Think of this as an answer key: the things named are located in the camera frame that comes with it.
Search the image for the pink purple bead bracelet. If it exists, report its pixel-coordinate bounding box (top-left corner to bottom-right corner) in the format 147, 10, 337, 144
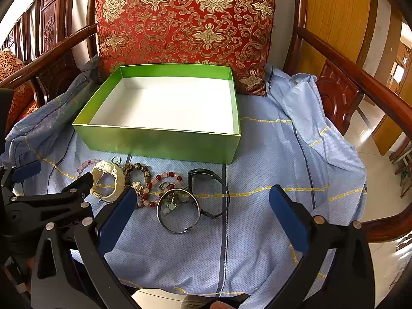
75, 158, 101, 179

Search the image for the white wrist watch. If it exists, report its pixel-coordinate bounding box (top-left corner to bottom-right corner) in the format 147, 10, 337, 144
90, 160, 126, 203

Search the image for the red pink bead bracelet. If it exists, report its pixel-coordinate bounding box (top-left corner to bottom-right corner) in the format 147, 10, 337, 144
141, 171, 184, 208

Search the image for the brown bead bracelet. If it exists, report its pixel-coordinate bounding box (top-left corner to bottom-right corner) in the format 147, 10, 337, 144
123, 162, 152, 208

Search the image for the silver bangle bracelet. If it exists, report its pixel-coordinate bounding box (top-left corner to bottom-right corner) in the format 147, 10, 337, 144
156, 188, 201, 235

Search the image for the black wrist watch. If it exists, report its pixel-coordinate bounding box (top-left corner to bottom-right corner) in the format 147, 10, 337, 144
188, 168, 230, 219

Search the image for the orange patterned seat cushion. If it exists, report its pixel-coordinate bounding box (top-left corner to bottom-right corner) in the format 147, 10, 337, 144
0, 47, 39, 136

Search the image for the light blue cloth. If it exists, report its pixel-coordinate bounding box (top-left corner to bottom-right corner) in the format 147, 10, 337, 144
1, 58, 367, 297

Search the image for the green cardboard box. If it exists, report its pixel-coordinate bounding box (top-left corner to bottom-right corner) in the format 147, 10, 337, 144
73, 64, 241, 164

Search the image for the dark wooden armchair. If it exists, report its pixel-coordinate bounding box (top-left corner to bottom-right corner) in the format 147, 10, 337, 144
0, 0, 412, 244

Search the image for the neighbouring wooden chair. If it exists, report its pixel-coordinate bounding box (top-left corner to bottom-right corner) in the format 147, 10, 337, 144
1, 0, 73, 64

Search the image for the red gold patterned cushion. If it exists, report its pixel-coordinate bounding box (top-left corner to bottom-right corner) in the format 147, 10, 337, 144
94, 0, 275, 96

